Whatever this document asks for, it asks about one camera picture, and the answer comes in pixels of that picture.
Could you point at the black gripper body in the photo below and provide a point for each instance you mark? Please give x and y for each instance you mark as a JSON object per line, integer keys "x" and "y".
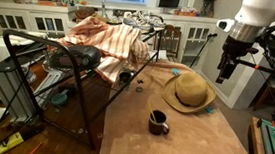
{"x": 232, "y": 49}

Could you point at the red striped cloth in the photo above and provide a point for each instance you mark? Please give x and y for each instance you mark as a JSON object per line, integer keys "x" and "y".
{"x": 118, "y": 44}

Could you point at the black cane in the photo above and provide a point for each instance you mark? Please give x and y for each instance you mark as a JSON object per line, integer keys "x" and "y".
{"x": 209, "y": 36}

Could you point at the flower vase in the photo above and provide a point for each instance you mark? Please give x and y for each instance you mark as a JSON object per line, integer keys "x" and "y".
{"x": 207, "y": 8}

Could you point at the teal clip far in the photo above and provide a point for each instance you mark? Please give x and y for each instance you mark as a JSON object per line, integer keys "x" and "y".
{"x": 175, "y": 71}

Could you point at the straw hat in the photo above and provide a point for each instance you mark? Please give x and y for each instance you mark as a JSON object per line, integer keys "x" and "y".
{"x": 188, "y": 93}

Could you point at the wooden chair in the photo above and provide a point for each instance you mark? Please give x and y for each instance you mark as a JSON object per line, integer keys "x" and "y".
{"x": 169, "y": 40}

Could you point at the teal clip near hat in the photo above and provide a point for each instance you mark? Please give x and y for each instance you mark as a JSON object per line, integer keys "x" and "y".
{"x": 209, "y": 109}

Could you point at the white sneaker left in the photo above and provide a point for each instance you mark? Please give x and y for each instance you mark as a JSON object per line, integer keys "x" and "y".
{"x": 137, "y": 20}

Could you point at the yellow pencil in mug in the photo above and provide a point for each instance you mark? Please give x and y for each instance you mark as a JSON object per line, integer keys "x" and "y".
{"x": 151, "y": 111}

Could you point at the dark brown mug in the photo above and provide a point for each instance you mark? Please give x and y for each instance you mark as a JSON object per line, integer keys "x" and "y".
{"x": 158, "y": 123}

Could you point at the pink table cover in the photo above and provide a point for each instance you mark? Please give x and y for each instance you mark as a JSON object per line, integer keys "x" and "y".
{"x": 126, "y": 121}

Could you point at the black metal rack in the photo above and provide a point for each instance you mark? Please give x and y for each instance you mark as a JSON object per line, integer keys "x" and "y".
{"x": 23, "y": 103}

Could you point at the black projector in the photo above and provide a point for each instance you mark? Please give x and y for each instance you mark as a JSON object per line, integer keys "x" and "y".
{"x": 87, "y": 57}

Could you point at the white cabinet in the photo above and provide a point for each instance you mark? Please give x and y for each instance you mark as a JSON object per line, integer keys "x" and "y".
{"x": 38, "y": 18}

